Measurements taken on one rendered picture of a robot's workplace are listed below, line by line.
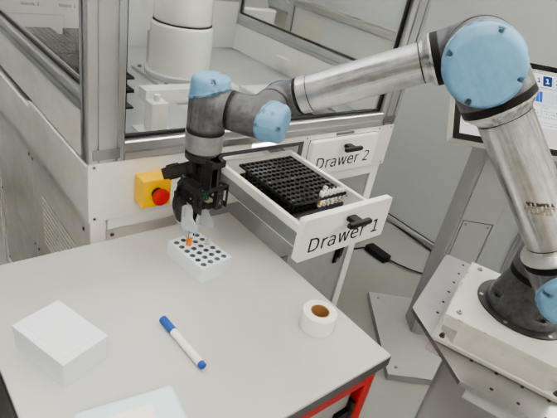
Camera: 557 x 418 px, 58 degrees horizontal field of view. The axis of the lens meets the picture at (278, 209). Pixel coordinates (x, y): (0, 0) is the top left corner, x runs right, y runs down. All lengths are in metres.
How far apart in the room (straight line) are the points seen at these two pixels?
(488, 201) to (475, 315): 0.92
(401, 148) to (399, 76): 2.07
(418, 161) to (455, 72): 2.18
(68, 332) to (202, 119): 0.43
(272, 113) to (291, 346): 0.44
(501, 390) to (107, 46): 0.99
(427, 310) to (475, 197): 0.84
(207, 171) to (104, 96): 0.26
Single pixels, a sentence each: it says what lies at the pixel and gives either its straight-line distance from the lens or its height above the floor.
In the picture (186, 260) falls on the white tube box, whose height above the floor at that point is 0.79.
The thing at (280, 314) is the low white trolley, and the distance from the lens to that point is 1.05.
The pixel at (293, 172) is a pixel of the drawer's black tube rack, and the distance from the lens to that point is 1.31.
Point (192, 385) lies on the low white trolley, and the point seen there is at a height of 0.76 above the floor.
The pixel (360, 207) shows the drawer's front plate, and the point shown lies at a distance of 1.16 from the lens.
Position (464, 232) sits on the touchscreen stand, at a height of 0.57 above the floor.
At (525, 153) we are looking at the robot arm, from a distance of 0.86.
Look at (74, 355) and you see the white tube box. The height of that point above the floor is 0.81.
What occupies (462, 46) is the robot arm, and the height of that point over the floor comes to 1.34.
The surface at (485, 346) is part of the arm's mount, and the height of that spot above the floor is 0.80.
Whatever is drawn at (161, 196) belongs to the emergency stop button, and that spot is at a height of 0.88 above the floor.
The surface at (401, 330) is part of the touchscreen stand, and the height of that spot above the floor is 0.04.
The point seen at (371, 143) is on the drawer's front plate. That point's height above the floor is 0.90.
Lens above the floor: 1.44
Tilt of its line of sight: 29 degrees down
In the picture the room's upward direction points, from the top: 12 degrees clockwise
